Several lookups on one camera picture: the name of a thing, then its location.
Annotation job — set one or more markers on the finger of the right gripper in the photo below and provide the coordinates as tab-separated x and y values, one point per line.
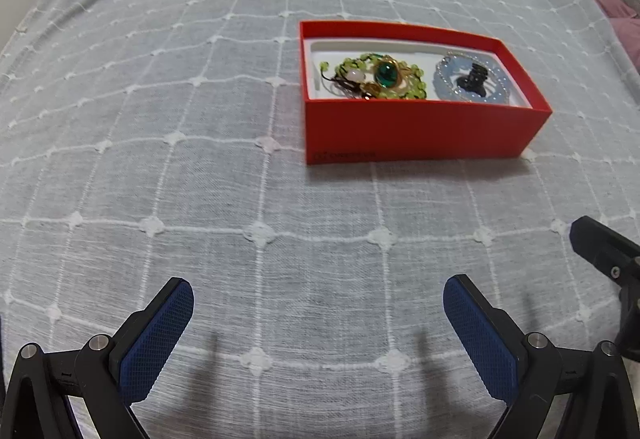
609	252

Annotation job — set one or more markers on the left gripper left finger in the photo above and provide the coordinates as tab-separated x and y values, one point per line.
110	374

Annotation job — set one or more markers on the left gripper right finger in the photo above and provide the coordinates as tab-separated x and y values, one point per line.
526	372

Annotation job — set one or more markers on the red jewelry box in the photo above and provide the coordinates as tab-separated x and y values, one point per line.
343	130

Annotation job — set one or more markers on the black hair clip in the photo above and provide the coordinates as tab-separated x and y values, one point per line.
474	81

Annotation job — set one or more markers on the pink blanket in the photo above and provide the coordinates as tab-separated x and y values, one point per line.
626	24

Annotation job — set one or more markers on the grey checked bedspread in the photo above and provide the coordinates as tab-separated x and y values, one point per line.
148	139

